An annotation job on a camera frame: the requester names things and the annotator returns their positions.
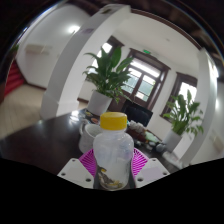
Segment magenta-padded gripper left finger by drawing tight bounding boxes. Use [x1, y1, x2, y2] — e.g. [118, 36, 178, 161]
[57, 148, 98, 190]

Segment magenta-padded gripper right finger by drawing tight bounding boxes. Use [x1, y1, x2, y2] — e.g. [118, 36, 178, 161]
[128, 147, 171, 190]

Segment clear bottle with yellow cap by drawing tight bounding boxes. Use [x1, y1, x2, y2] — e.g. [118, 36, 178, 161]
[92, 111, 135, 191]

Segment white speckled mug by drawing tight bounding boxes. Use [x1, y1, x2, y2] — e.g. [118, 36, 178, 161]
[78, 120, 103, 154]

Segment green cloth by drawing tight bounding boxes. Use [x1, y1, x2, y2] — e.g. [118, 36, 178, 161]
[144, 131, 162, 145]

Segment tray of small jars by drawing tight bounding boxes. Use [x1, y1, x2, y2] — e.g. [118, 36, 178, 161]
[127, 119, 146, 136]

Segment black chair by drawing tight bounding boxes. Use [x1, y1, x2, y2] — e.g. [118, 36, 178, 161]
[121, 101, 154, 128]

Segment tall-leaf plant in white pot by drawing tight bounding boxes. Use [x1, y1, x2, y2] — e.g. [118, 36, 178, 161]
[162, 89, 205, 154]

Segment dark-framed window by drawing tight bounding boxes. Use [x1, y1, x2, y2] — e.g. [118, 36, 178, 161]
[159, 71, 198, 121]
[88, 35, 124, 75]

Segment broad-leaf plant in white pot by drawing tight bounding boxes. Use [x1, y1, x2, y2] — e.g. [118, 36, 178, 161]
[83, 46, 134, 117]

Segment red carpeted staircase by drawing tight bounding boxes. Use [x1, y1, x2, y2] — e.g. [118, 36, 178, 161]
[3, 59, 26, 98]

